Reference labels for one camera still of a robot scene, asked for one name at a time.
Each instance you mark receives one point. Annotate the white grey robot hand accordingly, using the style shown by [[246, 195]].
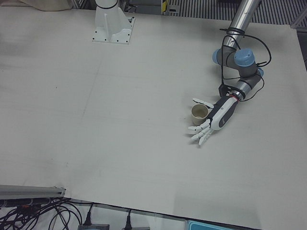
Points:
[[224, 112]]

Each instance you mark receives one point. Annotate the beige paper cup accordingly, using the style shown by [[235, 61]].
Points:
[[197, 112]]

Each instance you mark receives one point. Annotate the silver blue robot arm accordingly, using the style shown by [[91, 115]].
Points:
[[242, 16]]

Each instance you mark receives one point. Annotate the grey ribbed metal panel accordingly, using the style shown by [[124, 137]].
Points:
[[204, 10]]

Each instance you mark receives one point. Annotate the light blue teach pendant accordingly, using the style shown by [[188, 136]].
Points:
[[211, 226]]

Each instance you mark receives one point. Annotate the grey aluminium corner profile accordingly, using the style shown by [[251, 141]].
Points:
[[298, 20]]

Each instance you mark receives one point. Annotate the black orange power box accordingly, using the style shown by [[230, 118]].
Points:
[[93, 227], [134, 228]]

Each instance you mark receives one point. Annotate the white cylindrical robot column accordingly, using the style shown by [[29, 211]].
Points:
[[106, 3]]

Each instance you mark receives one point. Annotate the beige fabric bag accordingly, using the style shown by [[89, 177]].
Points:
[[48, 4]]

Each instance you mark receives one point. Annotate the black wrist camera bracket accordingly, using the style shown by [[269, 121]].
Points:
[[220, 90]]

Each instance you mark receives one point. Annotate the yellow black striped post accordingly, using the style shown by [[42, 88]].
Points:
[[164, 4]]

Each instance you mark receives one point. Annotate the white metal mounting pedestal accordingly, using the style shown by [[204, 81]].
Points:
[[112, 26]]

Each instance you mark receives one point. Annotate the aluminium extrusion rail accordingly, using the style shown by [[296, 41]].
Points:
[[31, 190]]

